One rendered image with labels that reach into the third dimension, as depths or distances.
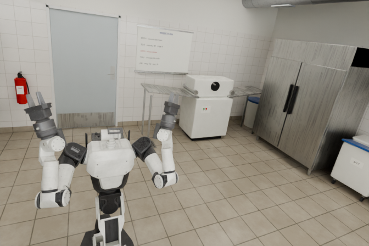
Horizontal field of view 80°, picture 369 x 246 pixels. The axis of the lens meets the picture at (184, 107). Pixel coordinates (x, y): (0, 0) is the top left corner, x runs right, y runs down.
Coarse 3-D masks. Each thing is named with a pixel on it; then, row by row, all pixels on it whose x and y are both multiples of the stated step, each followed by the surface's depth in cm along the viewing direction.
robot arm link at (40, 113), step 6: (30, 108) 102; (36, 108) 102; (42, 108) 101; (48, 108) 105; (30, 114) 103; (36, 114) 103; (42, 114) 102; (48, 114) 104; (36, 120) 102; (42, 120) 103; (48, 120) 104; (36, 126) 102; (42, 126) 102; (48, 126) 103; (54, 126) 106; (36, 132) 103
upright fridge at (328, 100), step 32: (288, 64) 379; (320, 64) 334; (352, 64) 297; (288, 96) 377; (320, 96) 330; (352, 96) 324; (256, 128) 452; (288, 128) 382; (320, 128) 332; (352, 128) 356; (320, 160) 349
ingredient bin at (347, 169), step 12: (348, 144) 320; (360, 144) 315; (348, 156) 320; (360, 156) 307; (336, 168) 336; (348, 168) 321; (360, 168) 307; (348, 180) 322; (360, 180) 308; (360, 192) 309
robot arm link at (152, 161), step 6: (150, 156) 138; (156, 156) 139; (150, 162) 136; (156, 162) 136; (150, 168) 135; (156, 168) 133; (162, 168) 134; (156, 174) 130; (156, 180) 127; (162, 180) 124; (156, 186) 127; (162, 186) 124
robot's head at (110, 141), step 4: (100, 132) 130; (104, 132) 128; (100, 136) 131; (104, 136) 127; (108, 136) 128; (112, 136) 130; (116, 136) 131; (104, 140) 129; (108, 140) 130; (112, 140) 132; (108, 144) 131; (112, 144) 131
